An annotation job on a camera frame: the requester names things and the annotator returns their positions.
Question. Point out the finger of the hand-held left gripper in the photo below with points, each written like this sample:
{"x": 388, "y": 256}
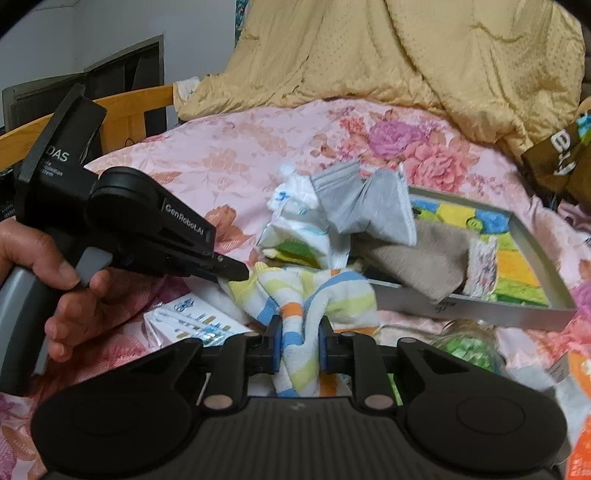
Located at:
{"x": 217, "y": 265}

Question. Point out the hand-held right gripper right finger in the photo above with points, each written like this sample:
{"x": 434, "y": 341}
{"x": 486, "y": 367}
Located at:
{"x": 323, "y": 344}

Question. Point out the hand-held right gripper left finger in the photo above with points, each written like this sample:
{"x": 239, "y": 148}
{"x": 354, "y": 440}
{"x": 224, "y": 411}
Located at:
{"x": 277, "y": 344}

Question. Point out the striped pastel towel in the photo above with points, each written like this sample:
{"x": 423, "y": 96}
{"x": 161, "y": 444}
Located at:
{"x": 295, "y": 288}

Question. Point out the white printed cloth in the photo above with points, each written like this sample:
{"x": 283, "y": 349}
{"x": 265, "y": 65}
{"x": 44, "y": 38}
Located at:
{"x": 300, "y": 230}

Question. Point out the taupe towel with floral edge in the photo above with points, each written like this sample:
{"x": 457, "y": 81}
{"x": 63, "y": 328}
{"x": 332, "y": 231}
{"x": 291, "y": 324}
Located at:
{"x": 415, "y": 267}

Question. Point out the grey sock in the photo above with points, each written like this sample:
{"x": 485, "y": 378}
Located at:
{"x": 369, "y": 203}

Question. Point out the grey shallow tray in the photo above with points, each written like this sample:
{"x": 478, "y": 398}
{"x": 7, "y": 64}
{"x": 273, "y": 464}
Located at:
{"x": 485, "y": 314}

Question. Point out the person's left hand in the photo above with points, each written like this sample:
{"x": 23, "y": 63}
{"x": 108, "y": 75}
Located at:
{"x": 32, "y": 249}

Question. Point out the white blue printed packet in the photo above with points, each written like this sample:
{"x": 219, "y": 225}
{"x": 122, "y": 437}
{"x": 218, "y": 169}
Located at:
{"x": 194, "y": 323}

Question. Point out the pink floral bedsheet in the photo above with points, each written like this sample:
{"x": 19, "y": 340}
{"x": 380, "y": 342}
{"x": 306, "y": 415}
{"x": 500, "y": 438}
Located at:
{"x": 240, "y": 147}

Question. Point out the green plastic bag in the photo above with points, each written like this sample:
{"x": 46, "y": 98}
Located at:
{"x": 471, "y": 348}

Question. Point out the colourful cartoon towel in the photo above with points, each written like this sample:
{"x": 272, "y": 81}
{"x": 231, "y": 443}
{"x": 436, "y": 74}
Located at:
{"x": 512, "y": 263}

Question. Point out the orange white packet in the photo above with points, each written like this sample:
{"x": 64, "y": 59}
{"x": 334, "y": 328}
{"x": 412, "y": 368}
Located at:
{"x": 579, "y": 415}

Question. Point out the beige quilt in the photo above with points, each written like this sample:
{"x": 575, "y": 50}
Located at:
{"x": 392, "y": 60}

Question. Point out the brown multicolour striped garment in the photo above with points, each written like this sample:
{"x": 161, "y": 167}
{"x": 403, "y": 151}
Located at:
{"x": 563, "y": 157}

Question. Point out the wooden bed frame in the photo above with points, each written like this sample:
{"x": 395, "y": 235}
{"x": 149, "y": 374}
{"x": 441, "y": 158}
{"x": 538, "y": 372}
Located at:
{"x": 134, "y": 108}

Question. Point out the colourful wall poster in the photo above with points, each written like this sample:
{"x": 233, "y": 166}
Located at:
{"x": 241, "y": 23}

